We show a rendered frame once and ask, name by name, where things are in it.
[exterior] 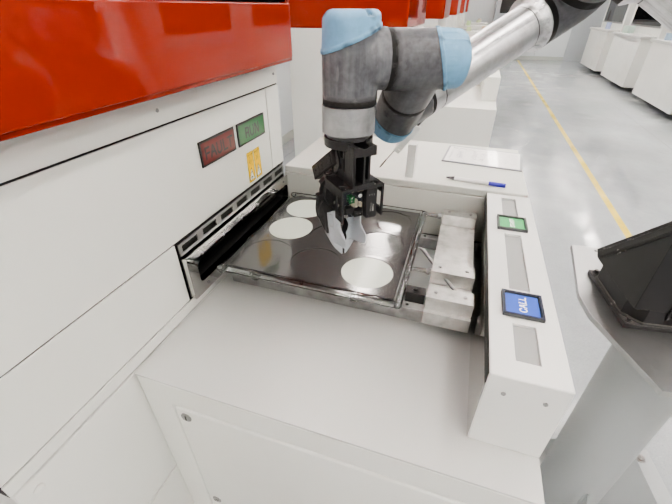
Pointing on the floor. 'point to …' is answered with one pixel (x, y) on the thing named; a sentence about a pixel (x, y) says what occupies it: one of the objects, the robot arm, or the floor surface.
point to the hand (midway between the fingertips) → (340, 244)
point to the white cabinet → (288, 461)
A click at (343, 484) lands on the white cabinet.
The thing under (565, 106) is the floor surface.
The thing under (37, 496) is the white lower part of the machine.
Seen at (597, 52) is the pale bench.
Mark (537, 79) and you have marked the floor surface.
